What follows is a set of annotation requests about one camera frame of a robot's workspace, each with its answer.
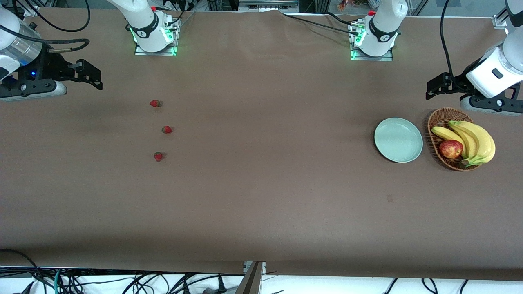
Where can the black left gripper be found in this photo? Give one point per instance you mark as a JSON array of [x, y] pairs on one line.
[[458, 83]]

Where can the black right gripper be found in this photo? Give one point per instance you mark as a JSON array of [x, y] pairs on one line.
[[52, 65]]

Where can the red strawberry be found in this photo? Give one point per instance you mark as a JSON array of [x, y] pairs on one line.
[[158, 157], [166, 130], [155, 103]]

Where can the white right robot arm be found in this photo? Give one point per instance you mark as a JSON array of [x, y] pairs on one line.
[[143, 20]]

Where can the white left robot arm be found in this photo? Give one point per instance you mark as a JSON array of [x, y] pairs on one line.
[[384, 24]]

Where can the pale green round plate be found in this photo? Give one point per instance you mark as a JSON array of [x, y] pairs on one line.
[[398, 140]]

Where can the brown wicker basket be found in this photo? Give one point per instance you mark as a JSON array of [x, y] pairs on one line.
[[439, 118]]

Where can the small yellow banana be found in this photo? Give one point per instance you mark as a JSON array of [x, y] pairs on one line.
[[445, 133]]

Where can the red apple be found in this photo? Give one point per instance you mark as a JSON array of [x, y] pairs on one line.
[[451, 149]]

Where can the colourful small objects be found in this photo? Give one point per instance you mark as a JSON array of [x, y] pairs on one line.
[[351, 4]]

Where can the table cover sheet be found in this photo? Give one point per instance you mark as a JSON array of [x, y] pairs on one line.
[[261, 204]]

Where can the black power plug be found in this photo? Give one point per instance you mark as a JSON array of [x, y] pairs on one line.
[[221, 283]]

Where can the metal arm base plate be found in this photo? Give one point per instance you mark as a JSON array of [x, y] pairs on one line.
[[157, 53], [374, 58]]

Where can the aluminium frame corner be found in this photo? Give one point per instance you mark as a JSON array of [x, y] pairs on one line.
[[500, 22], [32, 11]]

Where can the grey metal frame rail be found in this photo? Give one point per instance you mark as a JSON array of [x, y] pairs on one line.
[[267, 5]]

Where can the aluminium frame post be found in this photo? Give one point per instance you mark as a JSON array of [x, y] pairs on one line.
[[250, 281]]

